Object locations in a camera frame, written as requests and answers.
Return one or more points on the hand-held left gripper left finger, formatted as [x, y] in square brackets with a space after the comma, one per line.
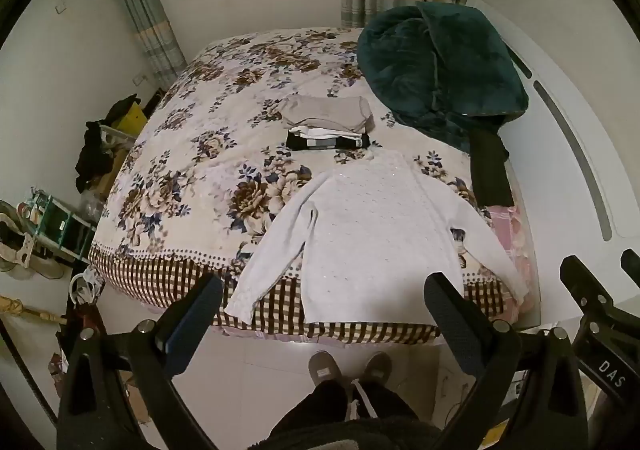
[192, 325]

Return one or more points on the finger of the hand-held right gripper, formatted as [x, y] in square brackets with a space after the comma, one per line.
[582, 287]
[632, 265]

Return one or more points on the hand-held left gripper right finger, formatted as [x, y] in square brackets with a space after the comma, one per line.
[450, 325]

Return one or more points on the white knit sweater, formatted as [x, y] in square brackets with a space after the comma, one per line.
[370, 230]

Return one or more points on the pink cloth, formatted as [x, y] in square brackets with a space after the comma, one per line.
[515, 240]

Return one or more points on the person's right shoe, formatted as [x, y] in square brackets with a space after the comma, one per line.
[376, 367]

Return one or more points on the person's shoe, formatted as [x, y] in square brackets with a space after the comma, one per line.
[324, 367]
[376, 367]

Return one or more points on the red cloth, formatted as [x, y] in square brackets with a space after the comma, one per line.
[85, 317]

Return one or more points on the person's left shoe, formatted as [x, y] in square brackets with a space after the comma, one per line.
[324, 367]

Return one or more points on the dark pants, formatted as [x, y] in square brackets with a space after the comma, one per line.
[491, 170]

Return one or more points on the person's black pants legs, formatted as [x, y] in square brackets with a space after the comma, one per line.
[320, 410]

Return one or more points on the clear plastic bag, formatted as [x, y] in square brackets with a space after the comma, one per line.
[92, 207]

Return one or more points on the wooden broom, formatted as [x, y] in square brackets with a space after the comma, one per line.
[30, 311]

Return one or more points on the cardboard box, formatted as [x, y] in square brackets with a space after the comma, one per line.
[102, 185]

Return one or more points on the white headboard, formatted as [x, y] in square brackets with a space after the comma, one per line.
[575, 105]

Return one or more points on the floral sheet bed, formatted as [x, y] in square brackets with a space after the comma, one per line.
[200, 155]

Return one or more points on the black clothing heap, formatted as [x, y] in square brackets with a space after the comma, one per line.
[92, 160]

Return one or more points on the yellow box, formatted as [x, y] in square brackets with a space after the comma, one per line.
[132, 120]

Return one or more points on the black cloth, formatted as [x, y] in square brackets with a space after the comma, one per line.
[122, 108]

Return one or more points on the white folded garment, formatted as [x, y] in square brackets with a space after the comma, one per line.
[320, 132]

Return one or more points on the beige folded garment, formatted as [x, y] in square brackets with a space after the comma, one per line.
[325, 111]

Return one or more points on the dark green plush blanket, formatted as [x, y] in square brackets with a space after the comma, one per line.
[440, 65]

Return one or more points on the narrow teal curtain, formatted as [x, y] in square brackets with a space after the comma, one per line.
[145, 10]

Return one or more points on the green frame shelf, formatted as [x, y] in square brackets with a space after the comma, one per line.
[65, 230]

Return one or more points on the wall socket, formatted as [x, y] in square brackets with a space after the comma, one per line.
[140, 79]

